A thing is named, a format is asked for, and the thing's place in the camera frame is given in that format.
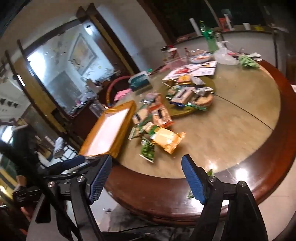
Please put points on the cracker packet with orange ends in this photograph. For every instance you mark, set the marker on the cracker packet with orange ends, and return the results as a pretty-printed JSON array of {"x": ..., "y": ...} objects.
[
  {"x": 158, "y": 104},
  {"x": 161, "y": 118}
]

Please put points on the white printed leaflet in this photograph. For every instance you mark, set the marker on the white printed leaflet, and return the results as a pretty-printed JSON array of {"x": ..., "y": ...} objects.
[
  {"x": 179, "y": 73},
  {"x": 207, "y": 68}
]

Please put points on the blue-grey snack packet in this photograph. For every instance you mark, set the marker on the blue-grey snack packet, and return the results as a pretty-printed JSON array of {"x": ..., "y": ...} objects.
[{"x": 197, "y": 81}]

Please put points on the small silver snack packet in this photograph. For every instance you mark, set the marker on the small silver snack packet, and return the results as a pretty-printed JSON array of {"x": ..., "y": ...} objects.
[{"x": 203, "y": 90}]

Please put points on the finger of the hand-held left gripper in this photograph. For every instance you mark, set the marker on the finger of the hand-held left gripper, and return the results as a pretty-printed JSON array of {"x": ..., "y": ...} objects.
[{"x": 69, "y": 163}]

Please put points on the person's left forearm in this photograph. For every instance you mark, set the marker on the person's left forearm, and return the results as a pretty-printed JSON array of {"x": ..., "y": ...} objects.
[{"x": 8, "y": 149}]

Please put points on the teal tissue pack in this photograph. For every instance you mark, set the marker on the teal tissue pack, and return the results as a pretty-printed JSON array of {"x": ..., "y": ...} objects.
[{"x": 140, "y": 81}]

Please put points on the patterned plate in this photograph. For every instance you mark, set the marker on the patterned plate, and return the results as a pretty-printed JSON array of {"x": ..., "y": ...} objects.
[{"x": 200, "y": 58}]

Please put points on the orange package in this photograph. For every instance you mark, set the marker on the orange package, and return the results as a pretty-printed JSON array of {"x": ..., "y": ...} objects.
[{"x": 225, "y": 23}]

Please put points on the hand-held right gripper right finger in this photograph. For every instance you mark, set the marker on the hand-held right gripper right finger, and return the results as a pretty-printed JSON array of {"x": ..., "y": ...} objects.
[{"x": 193, "y": 180}]

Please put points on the orange sandwich cracker packet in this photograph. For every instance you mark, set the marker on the orange sandwich cracker packet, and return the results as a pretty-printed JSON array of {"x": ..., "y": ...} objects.
[{"x": 183, "y": 80}]

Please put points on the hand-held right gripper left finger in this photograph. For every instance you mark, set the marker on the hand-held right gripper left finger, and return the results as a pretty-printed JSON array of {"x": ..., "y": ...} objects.
[{"x": 100, "y": 180}]

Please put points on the green cloth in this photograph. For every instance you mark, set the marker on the green cloth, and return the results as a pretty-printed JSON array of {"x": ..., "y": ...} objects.
[{"x": 248, "y": 61}]

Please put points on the small green snack packet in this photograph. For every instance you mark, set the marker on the small green snack packet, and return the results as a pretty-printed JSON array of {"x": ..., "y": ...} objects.
[
  {"x": 135, "y": 133},
  {"x": 148, "y": 127}
]

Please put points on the white cup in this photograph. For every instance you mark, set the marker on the white cup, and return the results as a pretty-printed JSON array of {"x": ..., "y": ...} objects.
[{"x": 246, "y": 26}]

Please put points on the clear jar red lid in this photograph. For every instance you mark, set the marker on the clear jar red lid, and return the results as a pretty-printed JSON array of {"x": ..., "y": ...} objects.
[{"x": 171, "y": 53}]

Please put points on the gold round table mat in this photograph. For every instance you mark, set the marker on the gold round table mat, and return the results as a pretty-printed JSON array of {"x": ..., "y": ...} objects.
[{"x": 208, "y": 84}]

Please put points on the small cracker packet black label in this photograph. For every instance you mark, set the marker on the small cracker packet black label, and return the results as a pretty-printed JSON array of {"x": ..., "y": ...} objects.
[{"x": 138, "y": 115}]

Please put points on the red round chair back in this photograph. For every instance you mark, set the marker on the red round chair back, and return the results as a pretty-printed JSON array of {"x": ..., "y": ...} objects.
[{"x": 110, "y": 88}]

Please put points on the green pea snack packet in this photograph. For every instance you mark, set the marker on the green pea snack packet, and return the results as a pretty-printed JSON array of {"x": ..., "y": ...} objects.
[
  {"x": 147, "y": 151},
  {"x": 172, "y": 92}
]

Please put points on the white plastic bag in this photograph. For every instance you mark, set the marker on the white plastic bag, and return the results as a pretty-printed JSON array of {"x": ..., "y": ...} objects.
[{"x": 225, "y": 58}]

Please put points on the green plastic bottle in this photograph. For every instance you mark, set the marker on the green plastic bottle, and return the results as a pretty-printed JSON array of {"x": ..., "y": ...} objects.
[{"x": 209, "y": 38}]

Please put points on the folded white paper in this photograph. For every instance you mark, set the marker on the folded white paper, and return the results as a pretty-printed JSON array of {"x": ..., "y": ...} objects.
[{"x": 254, "y": 56}]

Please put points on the round sandwich biscuit packet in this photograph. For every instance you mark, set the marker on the round sandwich biscuit packet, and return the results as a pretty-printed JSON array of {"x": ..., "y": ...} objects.
[{"x": 203, "y": 100}]

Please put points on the clear pink plastic container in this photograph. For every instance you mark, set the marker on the clear pink plastic container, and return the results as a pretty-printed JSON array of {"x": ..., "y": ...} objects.
[{"x": 177, "y": 63}]

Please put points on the pink cloth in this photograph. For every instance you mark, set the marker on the pink cloth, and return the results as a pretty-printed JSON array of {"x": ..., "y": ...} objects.
[{"x": 122, "y": 93}]

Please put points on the white blue cloth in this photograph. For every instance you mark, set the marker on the white blue cloth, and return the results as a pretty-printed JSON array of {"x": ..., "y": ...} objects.
[{"x": 58, "y": 146}]

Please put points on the yellow cardboard box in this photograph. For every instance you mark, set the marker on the yellow cardboard box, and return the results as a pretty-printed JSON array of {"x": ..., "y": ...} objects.
[{"x": 124, "y": 115}]

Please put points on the small clear snack packet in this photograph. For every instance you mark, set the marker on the small clear snack packet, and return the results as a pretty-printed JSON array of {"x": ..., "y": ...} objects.
[{"x": 148, "y": 98}]

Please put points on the person's left hand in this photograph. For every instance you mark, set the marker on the person's left hand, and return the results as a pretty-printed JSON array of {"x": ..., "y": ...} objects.
[{"x": 20, "y": 180}]

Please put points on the orange snack packet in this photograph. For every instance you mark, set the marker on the orange snack packet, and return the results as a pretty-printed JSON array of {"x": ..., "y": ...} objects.
[{"x": 167, "y": 139}]

